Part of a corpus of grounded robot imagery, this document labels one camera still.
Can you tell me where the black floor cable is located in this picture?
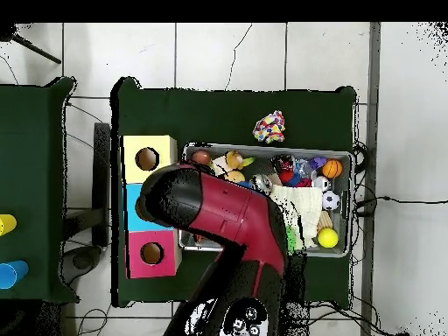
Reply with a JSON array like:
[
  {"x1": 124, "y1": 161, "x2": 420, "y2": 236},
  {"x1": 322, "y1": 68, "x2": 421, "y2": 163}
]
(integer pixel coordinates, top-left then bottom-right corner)
[{"x1": 353, "y1": 195, "x2": 448, "y2": 218}]

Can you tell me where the green spiky rubber ball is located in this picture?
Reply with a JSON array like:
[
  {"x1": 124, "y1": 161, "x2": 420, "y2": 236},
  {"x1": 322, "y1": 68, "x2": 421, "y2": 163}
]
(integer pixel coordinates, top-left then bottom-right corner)
[{"x1": 284, "y1": 225, "x2": 298, "y2": 253}]

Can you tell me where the dark green table cloth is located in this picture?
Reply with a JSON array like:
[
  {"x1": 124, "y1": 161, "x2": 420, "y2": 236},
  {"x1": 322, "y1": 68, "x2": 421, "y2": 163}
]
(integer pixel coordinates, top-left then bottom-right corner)
[
  {"x1": 0, "y1": 77, "x2": 80, "y2": 304},
  {"x1": 110, "y1": 77, "x2": 357, "y2": 309}
]

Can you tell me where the gray round floor base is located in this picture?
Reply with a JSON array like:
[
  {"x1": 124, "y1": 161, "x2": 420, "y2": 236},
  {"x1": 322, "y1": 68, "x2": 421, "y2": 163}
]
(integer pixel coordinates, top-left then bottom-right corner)
[{"x1": 62, "y1": 244, "x2": 103, "y2": 285}]

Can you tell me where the black and white soccer ball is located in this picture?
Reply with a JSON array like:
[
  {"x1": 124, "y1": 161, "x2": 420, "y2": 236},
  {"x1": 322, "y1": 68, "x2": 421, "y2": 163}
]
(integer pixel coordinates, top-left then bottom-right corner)
[{"x1": 321, "y1": 189, "x2": 341, "y2": 212}]

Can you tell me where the cream waffle cloth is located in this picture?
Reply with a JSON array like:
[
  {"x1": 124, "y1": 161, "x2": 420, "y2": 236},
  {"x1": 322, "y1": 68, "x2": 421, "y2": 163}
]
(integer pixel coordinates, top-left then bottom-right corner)
[{"x1": 270, "y1": 184, "x2": 325, "y2": 251}]

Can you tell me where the silver wire mesh bin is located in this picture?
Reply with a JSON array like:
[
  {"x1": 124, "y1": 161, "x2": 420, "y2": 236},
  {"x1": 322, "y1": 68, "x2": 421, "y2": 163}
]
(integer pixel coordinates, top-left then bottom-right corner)
[{"x1": 178, "y1": 141, "x2": 355, "y2": 259}]

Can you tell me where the crushed silver drink can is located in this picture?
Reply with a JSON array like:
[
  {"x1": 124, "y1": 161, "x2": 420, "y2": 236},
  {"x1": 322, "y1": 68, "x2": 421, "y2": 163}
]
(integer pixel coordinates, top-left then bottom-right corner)
[{"x1": 250, "y1": 173, "x2": 273, "y2": 195}]

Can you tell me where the colourful polka dot cloth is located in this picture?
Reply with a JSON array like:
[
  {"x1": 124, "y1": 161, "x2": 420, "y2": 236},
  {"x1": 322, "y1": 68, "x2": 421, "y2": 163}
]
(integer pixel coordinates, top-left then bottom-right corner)
[{"x1": 252, "y1": 109, "x2": 286, "y2": 144}]

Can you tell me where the brown football toy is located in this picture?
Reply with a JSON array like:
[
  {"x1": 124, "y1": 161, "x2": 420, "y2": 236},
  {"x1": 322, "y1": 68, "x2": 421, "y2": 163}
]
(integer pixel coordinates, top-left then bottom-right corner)
[{"x1": 191, "y1": 150, "x2": 212, "y2": 166}]

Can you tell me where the yellow cylinder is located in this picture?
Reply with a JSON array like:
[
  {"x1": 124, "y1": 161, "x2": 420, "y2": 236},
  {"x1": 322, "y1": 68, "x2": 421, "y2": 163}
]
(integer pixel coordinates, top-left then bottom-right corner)
[{"x1": 0, "y1": 213, "x2": 18, "y2": 237}]

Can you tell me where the black tripod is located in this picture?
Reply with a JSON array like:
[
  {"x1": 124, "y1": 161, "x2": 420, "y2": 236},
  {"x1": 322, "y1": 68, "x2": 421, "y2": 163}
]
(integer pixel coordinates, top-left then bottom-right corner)
[{"x1": 0, "y1": 23, "x2": 62, "y2": 66}]

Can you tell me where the orange basketball toy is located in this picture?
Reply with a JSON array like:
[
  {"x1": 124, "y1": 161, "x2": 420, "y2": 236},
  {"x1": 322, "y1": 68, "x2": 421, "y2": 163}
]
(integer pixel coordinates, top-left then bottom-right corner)
[{"x1": 320, "y1": 158, "x2": 343, "y2": 180}]

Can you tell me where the wooden box with three holes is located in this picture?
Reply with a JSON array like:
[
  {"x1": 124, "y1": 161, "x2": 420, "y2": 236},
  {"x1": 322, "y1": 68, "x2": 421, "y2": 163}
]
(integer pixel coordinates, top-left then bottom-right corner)
[{"x1": 120, "y1": 134, "x2": 183, "y2": 281}]

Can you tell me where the blue cylinder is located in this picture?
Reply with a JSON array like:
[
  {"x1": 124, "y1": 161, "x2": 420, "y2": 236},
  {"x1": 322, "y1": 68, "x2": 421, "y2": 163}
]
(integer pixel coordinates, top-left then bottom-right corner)
[{"x1": 0, "y1": 259, "x2": 30, "y2": 291}]

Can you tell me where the tan teddy bear plush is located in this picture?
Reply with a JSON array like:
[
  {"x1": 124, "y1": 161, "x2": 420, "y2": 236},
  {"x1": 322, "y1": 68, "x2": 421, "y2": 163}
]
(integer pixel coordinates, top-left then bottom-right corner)
[{"x1": 211, "y1": 150, "x2": 256, "y2": 176}]

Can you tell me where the black frame stand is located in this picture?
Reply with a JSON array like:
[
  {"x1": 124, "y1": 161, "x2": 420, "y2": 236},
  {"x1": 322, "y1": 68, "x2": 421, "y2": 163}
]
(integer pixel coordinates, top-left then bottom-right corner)
[{"x1": 62, "y1": 122, "x2": 112, "y2": 248}]

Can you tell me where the yellow foam ball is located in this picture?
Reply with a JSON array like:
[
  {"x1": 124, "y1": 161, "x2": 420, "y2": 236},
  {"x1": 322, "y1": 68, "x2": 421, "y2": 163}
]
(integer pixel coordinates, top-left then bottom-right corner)
[{"x1": 317, "y1": 227, "x2": 340, "y2": 249}]

